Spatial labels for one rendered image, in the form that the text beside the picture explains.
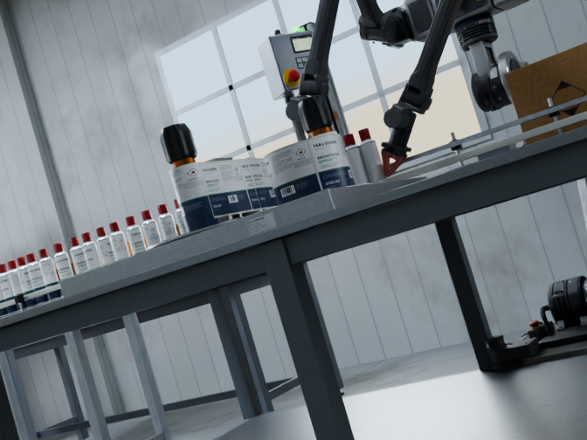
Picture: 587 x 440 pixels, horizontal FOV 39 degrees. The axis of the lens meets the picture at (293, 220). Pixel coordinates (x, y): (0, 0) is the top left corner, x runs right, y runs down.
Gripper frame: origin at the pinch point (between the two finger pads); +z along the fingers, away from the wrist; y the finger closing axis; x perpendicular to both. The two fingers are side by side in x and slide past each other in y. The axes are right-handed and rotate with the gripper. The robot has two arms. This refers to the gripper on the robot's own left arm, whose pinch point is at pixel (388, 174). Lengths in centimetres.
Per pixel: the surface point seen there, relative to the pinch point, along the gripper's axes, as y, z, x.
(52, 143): -275, 118, -376
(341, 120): -12.6, -8.9, -25.2
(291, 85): -0.8, -15.5, -40.3
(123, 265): 78, 31, -31
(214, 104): -261, 39, -227
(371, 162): 2.5, -1.8, -5.1
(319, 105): 30.5, -16.1, -14.4
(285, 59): -1, -23, -45
